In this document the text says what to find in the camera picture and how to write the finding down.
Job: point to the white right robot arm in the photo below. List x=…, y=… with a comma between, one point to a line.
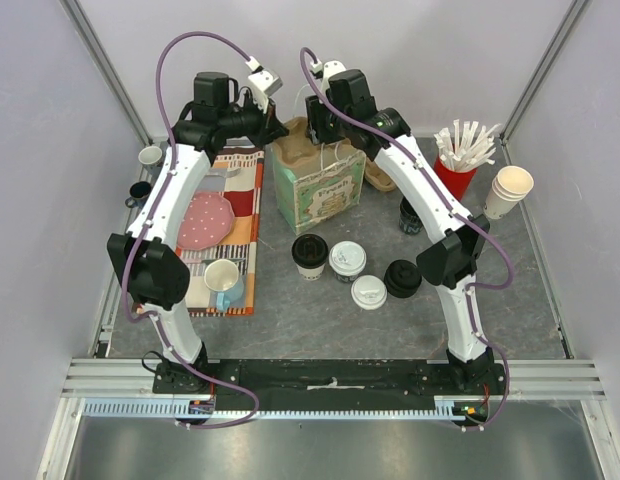
x=343, y=108

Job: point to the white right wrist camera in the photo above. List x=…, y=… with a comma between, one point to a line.
x=323, y=71

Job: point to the grey ceramic mug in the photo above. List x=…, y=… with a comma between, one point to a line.
x=151, y=157

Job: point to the brown pulp carrier stack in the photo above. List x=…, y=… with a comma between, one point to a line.
x=377, y=178

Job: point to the red ribbed paper cup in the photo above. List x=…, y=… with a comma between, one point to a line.
x=456, y=182

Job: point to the aluminium frame post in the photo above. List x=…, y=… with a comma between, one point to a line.
x=568, y=23
x=88, y=35

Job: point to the light blue ceramic mug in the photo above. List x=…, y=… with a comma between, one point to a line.
x=223, y=278

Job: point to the white paper cup stack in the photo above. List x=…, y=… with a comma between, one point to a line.
x=510, y=186

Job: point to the aluminium frame post right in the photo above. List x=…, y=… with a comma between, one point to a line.
x=568, y=23

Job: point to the white plastic cup lid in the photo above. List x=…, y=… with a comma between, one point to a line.
x=347, y=258

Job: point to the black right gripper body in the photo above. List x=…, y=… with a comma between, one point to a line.
x=316, y=122

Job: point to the pink dotted plate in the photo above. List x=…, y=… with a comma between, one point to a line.
x=208, y=220

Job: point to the white wrapped straws bundle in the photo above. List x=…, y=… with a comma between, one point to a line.
x=466, y=146

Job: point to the white lid stack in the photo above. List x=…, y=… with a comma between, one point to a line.
x=369, y=292

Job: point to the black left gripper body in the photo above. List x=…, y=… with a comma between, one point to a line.
x=263, y=133

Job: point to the colourful patterned placemat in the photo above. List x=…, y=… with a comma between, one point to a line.
x=240, y=245

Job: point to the green patterned paper bag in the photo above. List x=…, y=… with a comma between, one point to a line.
x=306, y=201

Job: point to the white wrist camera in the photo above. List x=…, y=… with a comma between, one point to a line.
x=323, y=71
x=263, y=83

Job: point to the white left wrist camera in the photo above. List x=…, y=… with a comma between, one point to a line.
x=263, y=83

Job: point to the black paper cup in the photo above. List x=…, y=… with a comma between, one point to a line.
x=409, y=221
x=347, y=276

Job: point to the black plastic lid stack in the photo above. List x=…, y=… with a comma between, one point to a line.
x=402, y=279

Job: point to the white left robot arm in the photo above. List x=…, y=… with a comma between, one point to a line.
x=149, y=271

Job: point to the aluminium frame post left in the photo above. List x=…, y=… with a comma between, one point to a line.
x=88, y=35

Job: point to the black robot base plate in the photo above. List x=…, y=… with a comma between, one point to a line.
x=356, y=383

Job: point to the white slotted cable duct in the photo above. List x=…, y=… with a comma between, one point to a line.
x=184, y=409

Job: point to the brown pulp cup carrier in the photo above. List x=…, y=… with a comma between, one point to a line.
x=298, y=154

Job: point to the black plastic cup lid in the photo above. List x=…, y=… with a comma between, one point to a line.
x=309, y=251

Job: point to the dark blue ceramic mug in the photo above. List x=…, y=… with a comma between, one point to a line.
x=138, y=194

